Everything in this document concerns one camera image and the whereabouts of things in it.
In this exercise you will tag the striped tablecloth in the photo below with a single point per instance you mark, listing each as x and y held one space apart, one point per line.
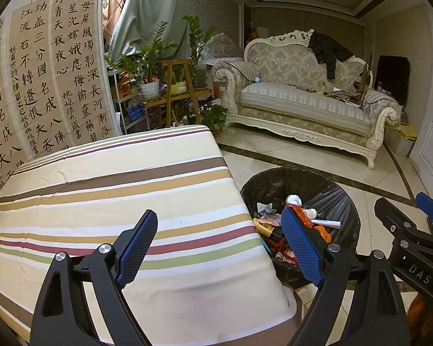
130 187

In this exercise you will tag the black rectangular case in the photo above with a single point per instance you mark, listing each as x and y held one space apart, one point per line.
393 79

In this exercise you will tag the ornate cream sofa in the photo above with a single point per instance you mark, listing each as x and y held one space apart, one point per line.
303 104

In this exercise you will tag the small white bottle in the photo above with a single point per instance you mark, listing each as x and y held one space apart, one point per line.
309 213

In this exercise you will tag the ornate cream armchair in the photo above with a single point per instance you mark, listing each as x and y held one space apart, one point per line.
222 47

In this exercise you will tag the grey-green curtain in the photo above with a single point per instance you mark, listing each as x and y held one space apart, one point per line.
151 10

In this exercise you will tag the plastic bottle with blue cap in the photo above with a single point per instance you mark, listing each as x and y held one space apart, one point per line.
257 79

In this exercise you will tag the white metal shelf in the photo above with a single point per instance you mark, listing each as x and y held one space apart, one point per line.
121 115

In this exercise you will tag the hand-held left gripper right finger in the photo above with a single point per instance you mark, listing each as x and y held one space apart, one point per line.
303 245

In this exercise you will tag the long white paper packet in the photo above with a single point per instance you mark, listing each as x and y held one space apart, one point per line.
326 224

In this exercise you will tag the crinkled orange wrapper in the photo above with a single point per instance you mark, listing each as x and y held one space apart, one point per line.
323 234

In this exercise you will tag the black jacket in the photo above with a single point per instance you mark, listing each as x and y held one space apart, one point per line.
328 50

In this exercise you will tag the trash bin with black bag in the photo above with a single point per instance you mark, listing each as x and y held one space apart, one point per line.
267 187

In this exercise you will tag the grey storage box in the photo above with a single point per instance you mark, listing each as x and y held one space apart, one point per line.
400 144

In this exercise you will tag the wooden plant stand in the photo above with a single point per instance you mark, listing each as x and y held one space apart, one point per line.
187 79

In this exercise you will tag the small leafy green plant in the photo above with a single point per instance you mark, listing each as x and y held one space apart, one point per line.
214 117

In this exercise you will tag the amber bottle with black cap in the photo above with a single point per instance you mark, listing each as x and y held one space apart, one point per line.
263 227

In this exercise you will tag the pile of assorted clutter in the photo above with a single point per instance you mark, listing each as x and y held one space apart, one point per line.
339 95

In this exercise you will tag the blue plastic crate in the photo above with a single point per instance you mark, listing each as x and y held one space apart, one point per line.
136 112

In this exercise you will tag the tall potted plant dark pot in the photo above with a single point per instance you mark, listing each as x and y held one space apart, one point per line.
198 43

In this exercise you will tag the potted plant in white pot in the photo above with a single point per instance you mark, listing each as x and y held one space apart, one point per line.
149 92

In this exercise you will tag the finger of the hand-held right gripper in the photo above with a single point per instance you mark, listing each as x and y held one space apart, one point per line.
393 216
431 207

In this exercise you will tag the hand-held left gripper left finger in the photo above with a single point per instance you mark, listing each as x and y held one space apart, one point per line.
137 245

